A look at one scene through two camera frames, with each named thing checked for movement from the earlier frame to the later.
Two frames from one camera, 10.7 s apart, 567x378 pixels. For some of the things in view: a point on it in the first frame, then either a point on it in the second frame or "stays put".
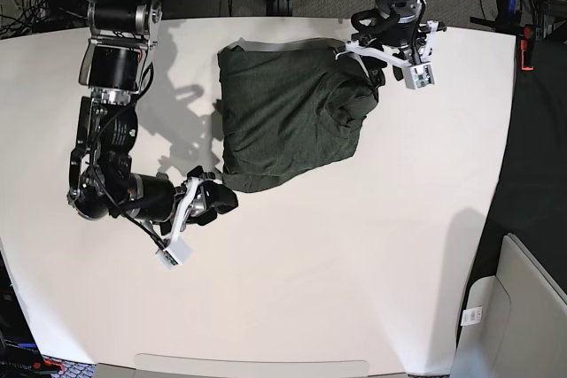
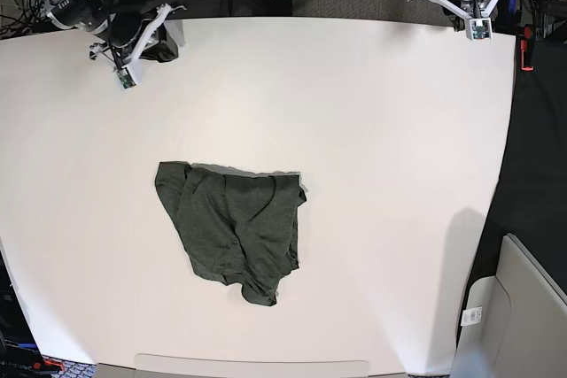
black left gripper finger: [211, 198] -> [166, 50]
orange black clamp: [527, 46] stays put
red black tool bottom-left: [47, 365] stays put
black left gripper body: [151, 197] -> [126, 27]
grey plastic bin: [513, 324] stays put
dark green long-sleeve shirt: [289, 106] -> [237, 225]
